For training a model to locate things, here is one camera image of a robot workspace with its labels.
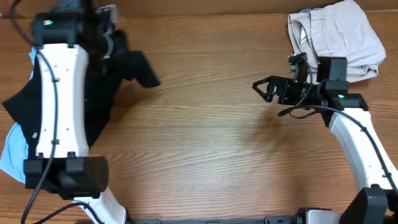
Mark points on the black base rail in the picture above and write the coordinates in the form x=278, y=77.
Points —
x=211, y=221

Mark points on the light blue garment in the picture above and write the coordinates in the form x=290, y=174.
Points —
x=25, y=109

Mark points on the folded beige pants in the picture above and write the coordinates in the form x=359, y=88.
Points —
x=338, y=30

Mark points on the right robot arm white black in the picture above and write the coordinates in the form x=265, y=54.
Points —
x=325, y=92

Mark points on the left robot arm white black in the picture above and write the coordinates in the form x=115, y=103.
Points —
x=67, y=39

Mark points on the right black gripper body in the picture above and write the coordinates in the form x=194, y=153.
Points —
x=278, y=90

